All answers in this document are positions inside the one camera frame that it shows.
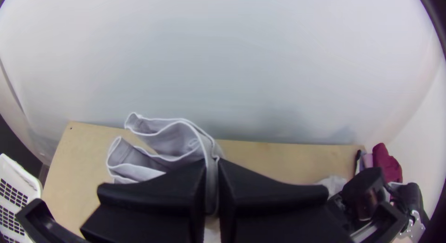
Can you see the pile of folded clothes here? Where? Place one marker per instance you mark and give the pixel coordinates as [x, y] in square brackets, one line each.
[385, 163]

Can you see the white laundry basket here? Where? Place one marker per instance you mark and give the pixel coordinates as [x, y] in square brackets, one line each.
[15, 201]

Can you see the grey t-shirt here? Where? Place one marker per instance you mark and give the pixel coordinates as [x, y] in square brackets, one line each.
[167, 142]

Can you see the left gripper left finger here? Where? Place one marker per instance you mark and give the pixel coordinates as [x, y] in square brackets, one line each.
[156, 208]

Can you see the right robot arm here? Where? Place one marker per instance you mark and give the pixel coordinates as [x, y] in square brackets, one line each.
[411, 197]

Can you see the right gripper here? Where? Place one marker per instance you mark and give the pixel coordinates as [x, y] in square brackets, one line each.
[359, 187]

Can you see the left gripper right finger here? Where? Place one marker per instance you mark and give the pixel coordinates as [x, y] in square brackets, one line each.
[271, 215]

